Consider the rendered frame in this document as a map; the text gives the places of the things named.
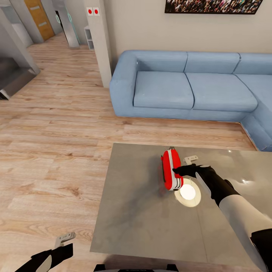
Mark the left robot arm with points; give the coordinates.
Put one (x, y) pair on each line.
(46, 260)

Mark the standing mirror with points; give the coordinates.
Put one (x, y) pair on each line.
(66, 23)

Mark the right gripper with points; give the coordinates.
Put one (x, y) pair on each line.
(183, 170)

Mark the radio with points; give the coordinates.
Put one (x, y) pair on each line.
(170, 160)

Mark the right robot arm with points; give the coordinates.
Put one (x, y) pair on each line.
(252, 228)

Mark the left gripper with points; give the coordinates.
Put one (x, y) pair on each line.
(64, 253)

